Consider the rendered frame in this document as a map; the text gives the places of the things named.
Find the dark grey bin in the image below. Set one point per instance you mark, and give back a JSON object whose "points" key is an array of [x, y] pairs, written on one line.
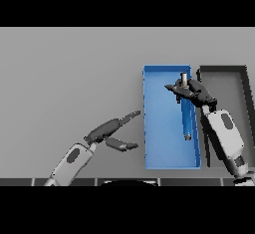
{"points": [[239, 88]]}

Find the blue bin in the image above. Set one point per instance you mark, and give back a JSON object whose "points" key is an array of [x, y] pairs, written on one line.
{"points": [[162, 128]]}

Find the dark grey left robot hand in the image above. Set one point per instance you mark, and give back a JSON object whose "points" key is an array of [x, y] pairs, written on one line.
{"points": [[105, 130]]}

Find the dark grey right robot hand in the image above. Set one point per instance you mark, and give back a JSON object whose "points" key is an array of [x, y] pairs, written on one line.
{"points": [[196, 93]]}

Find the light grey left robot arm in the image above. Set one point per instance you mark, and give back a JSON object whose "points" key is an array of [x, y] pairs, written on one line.
{"points": [[70, 162]]}

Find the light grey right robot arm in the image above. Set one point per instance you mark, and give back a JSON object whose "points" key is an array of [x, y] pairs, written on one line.
{"points": [[224, 138]]}

